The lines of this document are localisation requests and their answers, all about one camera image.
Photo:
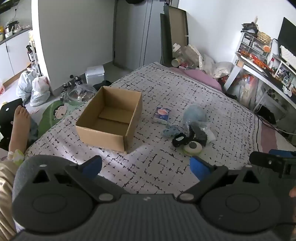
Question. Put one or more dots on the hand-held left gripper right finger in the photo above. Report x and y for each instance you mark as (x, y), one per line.
(199, 167)

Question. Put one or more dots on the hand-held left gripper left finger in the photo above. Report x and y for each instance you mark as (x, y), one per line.
(92, 166)

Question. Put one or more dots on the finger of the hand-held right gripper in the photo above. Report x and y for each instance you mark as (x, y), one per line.
(283, 154)
(266, 160)

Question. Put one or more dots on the round plush toy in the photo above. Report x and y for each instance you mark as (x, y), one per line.
(192, 149)

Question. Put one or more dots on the cardboard box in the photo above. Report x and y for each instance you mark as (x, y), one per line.
(101, 138)

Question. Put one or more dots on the black cloth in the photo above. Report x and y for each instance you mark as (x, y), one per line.
(200, 136)

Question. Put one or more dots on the black scrunchie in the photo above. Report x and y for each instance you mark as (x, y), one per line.
(178, 141)

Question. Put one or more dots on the light blue knitted item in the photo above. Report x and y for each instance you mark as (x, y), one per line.
(170, 132)

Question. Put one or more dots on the grey-blue fluffy plush ball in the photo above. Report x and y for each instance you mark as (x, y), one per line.
(195, 113)

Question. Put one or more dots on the blue planet-print tissue pack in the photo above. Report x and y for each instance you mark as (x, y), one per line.
(161, 114)

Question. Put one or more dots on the person's right hand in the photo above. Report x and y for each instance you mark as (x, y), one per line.
(293, 192)

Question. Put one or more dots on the green cartoon floor mat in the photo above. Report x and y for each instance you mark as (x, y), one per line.
(57, 112)

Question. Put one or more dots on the dark grey cloth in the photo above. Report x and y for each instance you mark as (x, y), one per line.
(34, 131)

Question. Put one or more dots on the large clear plastic bag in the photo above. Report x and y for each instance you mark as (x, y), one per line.
(79, 93)

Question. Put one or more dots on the colourful packaging bags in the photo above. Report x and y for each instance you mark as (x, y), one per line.
(249, 88)

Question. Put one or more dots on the person's bare foot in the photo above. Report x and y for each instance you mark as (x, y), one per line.
(19, 125)

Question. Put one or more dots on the black tripod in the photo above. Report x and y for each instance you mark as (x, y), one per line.
(75, 81)

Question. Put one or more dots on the pink pillow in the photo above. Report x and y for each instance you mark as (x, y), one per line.
(203, 77)

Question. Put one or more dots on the white desk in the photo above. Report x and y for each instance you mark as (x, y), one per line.
(232, 76)

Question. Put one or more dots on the white bottle with red cap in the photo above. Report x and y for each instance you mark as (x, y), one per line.
(271, 63)

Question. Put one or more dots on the person's beige patterned clothing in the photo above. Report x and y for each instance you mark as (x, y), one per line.
(5, 197)

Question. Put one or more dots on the white box appliance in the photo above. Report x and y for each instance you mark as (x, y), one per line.
(94, 73)

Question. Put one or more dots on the black chair with white dots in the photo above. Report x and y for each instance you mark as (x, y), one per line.
(8, 115)

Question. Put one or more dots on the white keyboard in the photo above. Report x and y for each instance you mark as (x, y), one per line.
(286, 54)

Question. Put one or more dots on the heap of white plastic bags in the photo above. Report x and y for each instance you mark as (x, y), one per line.
(218, 68)

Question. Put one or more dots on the grey-white plastic bag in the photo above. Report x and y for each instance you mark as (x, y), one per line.
(24, 84)

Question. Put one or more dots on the orange toy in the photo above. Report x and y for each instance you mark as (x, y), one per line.
(267, 48)

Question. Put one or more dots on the paper cup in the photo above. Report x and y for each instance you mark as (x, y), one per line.
(177, 62)

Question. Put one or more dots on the clear plastic container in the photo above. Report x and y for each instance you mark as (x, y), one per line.
(190, 55)

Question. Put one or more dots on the clear drawer organizer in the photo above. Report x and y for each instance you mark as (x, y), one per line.
(252, 44)

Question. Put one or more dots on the woven basket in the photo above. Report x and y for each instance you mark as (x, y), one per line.
(264, 37)

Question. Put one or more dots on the plastic jar with white lid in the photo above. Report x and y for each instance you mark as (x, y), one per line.
(177, 51)

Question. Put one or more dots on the black monitor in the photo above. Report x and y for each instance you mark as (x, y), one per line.
(288, 34)

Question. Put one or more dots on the white storage rack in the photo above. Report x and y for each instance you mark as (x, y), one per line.
(33, 53)

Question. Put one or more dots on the black flat panel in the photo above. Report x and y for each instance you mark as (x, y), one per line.
(165, 41)

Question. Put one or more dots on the black gadget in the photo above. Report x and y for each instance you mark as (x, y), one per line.
(249, 27)

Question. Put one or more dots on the white kitchen cabinet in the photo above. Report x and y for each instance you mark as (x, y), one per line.
(16, 53)

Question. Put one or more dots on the grey wardrobe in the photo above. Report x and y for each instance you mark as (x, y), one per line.
(136, 34)

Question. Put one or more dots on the flat cardboard sheet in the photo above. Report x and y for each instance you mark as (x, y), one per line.
(178, 27)

